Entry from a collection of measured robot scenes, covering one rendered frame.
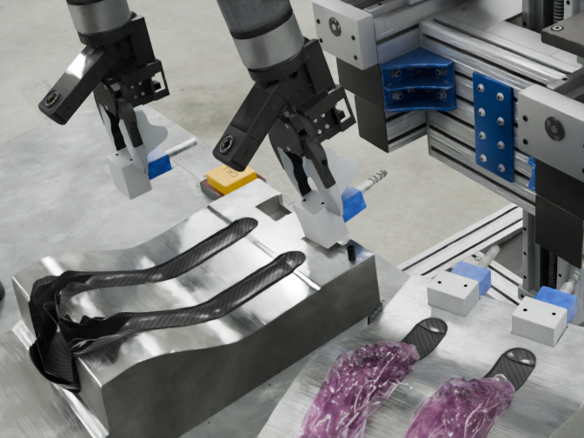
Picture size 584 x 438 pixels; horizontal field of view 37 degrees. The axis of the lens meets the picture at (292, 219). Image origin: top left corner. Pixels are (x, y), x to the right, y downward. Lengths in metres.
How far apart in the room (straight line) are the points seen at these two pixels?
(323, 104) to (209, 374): 0.34
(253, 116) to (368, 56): 0.52
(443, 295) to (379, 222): 1.62
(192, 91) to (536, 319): 2.74
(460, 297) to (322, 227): 0.19
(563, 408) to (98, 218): 0.82
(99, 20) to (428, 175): 1.84
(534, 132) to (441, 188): 1.59
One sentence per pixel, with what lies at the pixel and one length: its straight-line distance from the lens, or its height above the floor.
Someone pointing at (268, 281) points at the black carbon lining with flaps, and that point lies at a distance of 1.10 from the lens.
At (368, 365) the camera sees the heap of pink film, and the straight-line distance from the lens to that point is 0.93.
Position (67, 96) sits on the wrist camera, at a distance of 1.18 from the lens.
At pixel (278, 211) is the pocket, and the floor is 0.86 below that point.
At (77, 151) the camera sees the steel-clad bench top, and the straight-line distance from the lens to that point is 1.67.
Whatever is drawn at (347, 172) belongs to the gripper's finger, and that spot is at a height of 0.99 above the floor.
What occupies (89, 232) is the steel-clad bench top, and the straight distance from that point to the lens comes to 1.43.
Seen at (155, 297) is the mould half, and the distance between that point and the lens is 1.09.
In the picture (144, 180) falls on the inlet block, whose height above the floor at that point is 0.92.
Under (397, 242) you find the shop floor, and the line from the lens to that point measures 2.58.
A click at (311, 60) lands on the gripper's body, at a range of 1.04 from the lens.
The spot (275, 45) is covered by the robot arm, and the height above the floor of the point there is 1.17.
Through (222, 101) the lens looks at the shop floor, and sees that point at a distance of 3.49.
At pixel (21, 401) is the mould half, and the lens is 1.09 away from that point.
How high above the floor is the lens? 1.57
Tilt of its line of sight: 35 degrees down
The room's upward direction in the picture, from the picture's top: 11 degrees counter-clockwise
